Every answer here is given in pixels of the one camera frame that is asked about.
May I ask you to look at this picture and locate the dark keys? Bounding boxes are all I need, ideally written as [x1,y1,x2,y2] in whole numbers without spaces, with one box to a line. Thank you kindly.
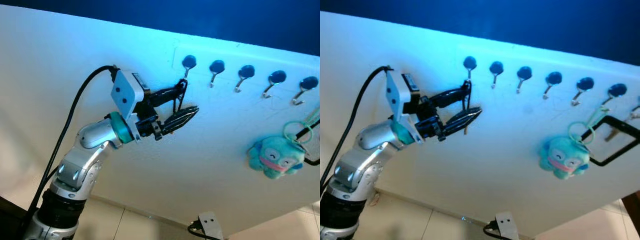
[172,77,190,115]
[460,82,473,136]

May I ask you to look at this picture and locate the white hook board panel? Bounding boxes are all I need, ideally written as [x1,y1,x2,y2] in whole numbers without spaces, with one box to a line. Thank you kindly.
[0,4,321,236]
[320,11,640,238]

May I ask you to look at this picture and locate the dark brown wooden table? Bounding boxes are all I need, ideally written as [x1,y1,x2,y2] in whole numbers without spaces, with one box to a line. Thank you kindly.
[621,190,640,236]

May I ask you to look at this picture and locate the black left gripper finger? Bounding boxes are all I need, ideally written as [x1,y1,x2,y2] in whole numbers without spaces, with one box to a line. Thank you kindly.
[442,106,483,137]
[161,105,200,136]
[150,80,190,107]
[430,82,472,108]

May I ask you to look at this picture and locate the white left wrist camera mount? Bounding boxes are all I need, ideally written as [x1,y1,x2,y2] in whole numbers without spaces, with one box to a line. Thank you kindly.
[109,69,152,143]
[385,70,421,146]

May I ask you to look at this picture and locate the teal plush toy keychain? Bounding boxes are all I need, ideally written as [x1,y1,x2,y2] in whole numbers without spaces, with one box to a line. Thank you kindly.
[539,105,612,180]
[247,107,321,180]

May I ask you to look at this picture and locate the black framed clear card holder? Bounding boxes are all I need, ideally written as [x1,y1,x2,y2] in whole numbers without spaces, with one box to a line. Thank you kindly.
[581,115,640,167]
[295,125,321,167]

